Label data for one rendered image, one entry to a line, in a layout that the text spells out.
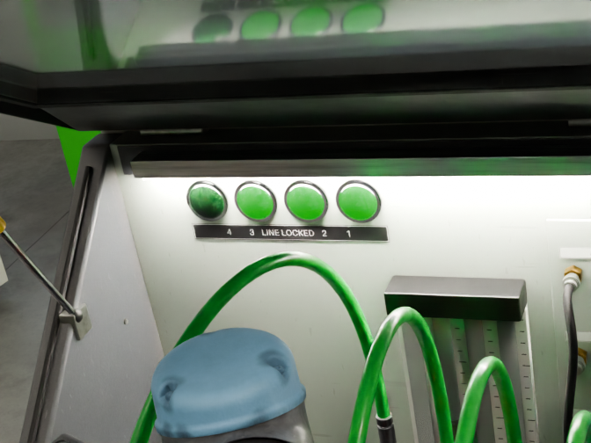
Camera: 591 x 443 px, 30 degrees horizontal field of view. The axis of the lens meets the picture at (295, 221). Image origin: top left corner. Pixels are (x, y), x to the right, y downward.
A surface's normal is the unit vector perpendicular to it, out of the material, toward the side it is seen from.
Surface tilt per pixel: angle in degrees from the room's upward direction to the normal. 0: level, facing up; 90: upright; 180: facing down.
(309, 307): 90
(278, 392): 88
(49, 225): 0
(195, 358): 0
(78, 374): 90
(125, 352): 90
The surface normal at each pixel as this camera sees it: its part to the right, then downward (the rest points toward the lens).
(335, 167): -0.34, 0.46
